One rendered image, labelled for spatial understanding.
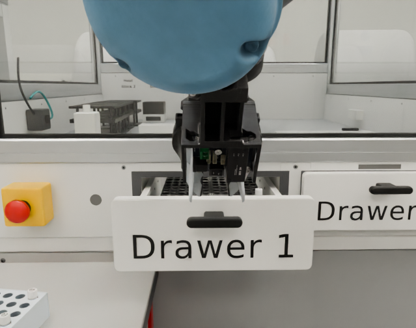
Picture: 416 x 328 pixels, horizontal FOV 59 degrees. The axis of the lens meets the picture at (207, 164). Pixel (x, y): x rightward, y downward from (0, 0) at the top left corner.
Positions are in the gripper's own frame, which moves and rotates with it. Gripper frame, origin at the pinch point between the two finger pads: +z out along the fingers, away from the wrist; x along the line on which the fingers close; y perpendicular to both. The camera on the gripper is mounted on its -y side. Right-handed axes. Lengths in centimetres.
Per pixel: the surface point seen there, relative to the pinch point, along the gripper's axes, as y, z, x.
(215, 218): 2.1, 4.8, 0.1
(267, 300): -0.7, 38.2, 11.9
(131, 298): 6.1, 20.4, -12.6
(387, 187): -10.0, 13.3, 30.6
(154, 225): 0.6, 8.5, -8.4
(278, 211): -0.5, 6.9, 9.3
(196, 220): 2.3, 4.8, -2.4
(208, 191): -10.9, 15.3, -0.5
